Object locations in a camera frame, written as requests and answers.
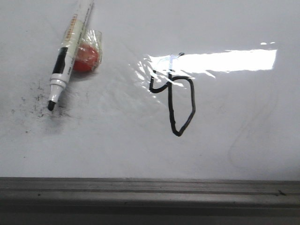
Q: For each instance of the red magnet taped to marker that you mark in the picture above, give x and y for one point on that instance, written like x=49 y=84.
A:
x=89 y=54

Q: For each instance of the white black whiteboard marker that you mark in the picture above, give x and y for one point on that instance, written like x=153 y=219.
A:
x=68 y=51

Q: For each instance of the white whiteboard surface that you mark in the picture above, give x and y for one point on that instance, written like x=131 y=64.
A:
x=198 y=89

